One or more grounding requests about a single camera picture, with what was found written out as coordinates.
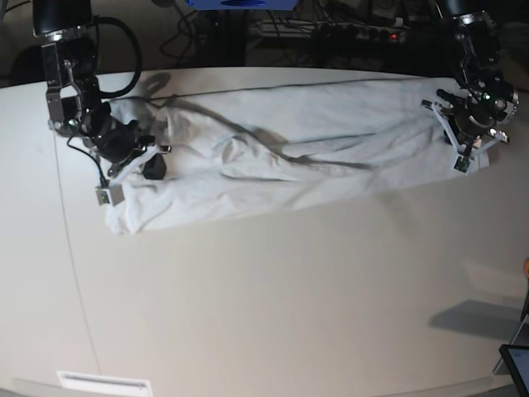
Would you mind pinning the black tablet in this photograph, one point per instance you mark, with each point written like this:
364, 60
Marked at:
515, 359

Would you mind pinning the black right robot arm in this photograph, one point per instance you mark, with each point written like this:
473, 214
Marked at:
77, 106

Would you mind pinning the white T-shirt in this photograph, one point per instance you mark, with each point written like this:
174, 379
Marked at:
245, 152

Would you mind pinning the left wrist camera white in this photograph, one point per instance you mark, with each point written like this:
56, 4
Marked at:
470, 144

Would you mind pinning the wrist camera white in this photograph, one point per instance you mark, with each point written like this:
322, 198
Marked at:
470, 144
112, 192

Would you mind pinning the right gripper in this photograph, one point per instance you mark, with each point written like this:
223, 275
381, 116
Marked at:
119, 143

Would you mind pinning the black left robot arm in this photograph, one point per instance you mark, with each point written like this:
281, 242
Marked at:
477, 49

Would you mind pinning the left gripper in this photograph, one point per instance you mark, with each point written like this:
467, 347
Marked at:
484, 110

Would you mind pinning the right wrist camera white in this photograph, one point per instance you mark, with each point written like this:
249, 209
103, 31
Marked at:
112, 192

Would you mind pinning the white label strip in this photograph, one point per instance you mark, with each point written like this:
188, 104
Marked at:
104, 384

